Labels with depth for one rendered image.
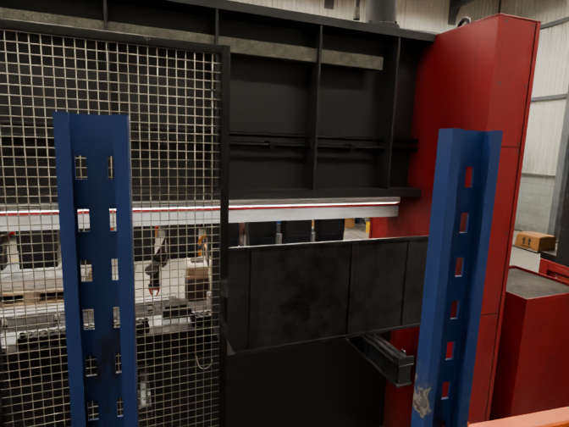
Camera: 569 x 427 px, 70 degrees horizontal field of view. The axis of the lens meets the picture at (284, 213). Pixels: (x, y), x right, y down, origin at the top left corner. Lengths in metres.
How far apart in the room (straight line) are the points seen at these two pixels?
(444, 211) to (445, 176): 0.03
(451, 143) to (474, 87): 1.66
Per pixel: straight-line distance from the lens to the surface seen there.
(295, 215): 2.12
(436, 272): 0.45
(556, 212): 9.54
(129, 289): 0.42
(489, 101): 2.02
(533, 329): 2.54
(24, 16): 1.85
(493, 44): 2.06
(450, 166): 0.43
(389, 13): 2.25
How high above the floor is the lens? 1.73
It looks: 10 degrees down
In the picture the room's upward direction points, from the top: 2 degrees clockwise
